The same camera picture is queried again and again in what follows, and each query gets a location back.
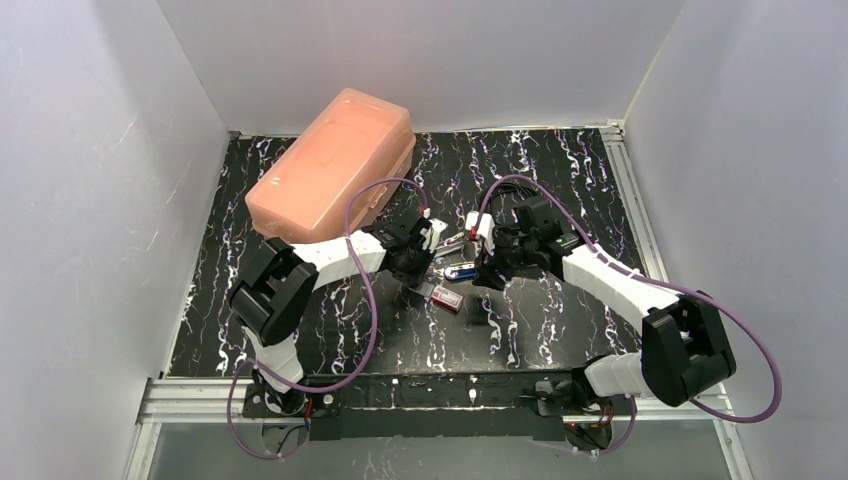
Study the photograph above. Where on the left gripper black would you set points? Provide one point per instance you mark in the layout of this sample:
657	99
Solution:
413	263

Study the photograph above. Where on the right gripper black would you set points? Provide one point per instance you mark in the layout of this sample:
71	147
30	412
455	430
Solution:
497	258

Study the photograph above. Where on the blue stapler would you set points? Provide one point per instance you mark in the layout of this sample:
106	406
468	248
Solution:
460	272

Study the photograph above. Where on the red white staple box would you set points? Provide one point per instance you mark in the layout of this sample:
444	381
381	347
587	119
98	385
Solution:
441	296

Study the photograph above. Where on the beige small stapler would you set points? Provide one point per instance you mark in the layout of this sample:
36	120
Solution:
450	245

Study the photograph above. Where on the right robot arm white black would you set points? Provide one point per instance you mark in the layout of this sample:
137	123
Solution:
684	346

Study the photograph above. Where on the pink plastic storage box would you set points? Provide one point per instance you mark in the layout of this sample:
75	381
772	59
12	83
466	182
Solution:
339	173

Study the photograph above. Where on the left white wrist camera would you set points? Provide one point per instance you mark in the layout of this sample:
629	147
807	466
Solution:
434	233

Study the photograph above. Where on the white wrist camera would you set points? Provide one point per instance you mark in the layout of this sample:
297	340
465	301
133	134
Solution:
480	228
434	233

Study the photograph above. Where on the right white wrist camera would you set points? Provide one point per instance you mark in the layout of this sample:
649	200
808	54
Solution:
480	228

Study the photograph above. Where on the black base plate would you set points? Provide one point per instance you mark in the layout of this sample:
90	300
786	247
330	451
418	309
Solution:
542	405

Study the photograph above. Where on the aluminium frame rail right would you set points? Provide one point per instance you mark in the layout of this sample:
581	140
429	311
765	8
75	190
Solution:
613	139

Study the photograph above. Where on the aluminium frame rail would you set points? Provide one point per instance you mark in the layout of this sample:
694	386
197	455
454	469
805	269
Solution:
208	400
613	139

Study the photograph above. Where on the aluminium frame rail front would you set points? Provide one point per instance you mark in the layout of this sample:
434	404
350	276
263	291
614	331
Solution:
208	400

